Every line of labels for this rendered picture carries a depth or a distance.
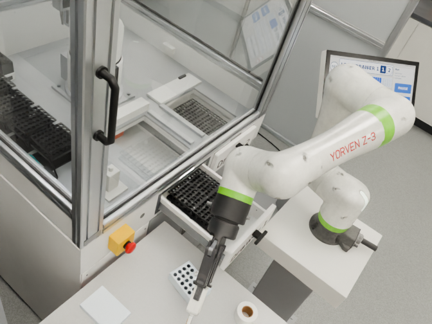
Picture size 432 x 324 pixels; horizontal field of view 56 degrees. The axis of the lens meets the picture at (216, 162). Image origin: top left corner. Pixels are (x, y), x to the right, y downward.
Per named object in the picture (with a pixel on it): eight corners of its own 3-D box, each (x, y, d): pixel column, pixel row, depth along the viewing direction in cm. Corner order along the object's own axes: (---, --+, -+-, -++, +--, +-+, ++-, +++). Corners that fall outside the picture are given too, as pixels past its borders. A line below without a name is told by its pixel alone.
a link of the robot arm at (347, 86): (310, 160, 164) (350, 49, 123) (340, 188, 156) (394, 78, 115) (287, 175, 159) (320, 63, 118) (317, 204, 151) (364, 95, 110)
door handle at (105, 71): (117, 148, 89) (124, 76, 76) (108, 153, 87) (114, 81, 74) (101, 136, 91) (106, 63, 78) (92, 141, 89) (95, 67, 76)
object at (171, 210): (262, 220, 154) (267, 210, 149) (222, 262, 137) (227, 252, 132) (183, 160, 166) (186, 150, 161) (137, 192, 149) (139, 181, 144)
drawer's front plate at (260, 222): (267, 223, 155) (277, 205, 148) (222, 271, 136) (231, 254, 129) (263, 220, 156) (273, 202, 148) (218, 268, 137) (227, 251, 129)
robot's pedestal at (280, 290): (296, 319, 221) (365, 242, 169) (268, 362, 201) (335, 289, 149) (252, 282, 230) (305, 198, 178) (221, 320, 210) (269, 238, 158)
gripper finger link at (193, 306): (207, 288, 100) (206, 288, 99) (197, 315, 99) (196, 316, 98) (196, 283, 100) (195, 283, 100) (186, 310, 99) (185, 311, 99)
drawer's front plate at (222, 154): (249, 144, 185) (257, 126, 177) (211, 175, 166) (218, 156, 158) (246, 142, 186) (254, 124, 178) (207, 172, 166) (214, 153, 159)
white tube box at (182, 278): (209, 294, 136) (212, 288, 133) (190, 307, 131) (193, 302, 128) (187, 265, 141) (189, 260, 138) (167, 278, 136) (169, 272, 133)
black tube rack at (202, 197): (240, 213, 153) (245, 202, 149) (211, 240, 142) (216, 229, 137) (195, 179, 160) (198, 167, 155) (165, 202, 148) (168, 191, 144)
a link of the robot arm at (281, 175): (348, 148, 114) (342, 110, 111) (386, 152, 105) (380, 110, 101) (252, 202, 97) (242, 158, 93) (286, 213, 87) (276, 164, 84)
